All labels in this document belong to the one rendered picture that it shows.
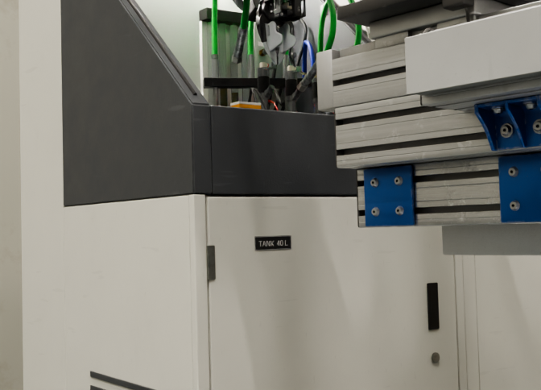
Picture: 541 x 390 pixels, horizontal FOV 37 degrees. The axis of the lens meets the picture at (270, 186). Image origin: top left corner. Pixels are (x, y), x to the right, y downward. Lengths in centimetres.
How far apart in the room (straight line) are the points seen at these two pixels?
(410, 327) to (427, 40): 91
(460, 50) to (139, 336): 93
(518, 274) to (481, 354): 23
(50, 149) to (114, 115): 35
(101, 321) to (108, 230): 20
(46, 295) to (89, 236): 29
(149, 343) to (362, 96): 67
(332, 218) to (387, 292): 21
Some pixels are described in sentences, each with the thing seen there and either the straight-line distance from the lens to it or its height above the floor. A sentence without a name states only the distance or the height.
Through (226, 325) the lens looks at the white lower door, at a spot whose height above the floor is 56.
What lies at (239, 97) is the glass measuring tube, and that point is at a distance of 216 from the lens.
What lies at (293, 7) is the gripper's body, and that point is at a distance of 183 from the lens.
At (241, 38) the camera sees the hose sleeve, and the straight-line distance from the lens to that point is 175.
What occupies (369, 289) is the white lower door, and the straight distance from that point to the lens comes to 169.
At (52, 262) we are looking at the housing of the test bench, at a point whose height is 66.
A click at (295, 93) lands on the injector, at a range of 190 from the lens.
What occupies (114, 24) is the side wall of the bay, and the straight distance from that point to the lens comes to 175.
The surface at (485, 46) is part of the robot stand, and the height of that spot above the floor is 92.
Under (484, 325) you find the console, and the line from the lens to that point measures 196.
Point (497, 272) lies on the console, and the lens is 199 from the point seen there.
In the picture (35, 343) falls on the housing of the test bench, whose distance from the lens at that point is 214.
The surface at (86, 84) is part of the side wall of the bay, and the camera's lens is 185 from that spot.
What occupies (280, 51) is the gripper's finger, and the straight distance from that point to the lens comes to 185.
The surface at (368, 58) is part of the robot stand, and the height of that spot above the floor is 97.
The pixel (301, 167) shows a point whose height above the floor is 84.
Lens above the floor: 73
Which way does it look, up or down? 3 degrees up
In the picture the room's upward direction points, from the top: 2 degrees counter-clockwise
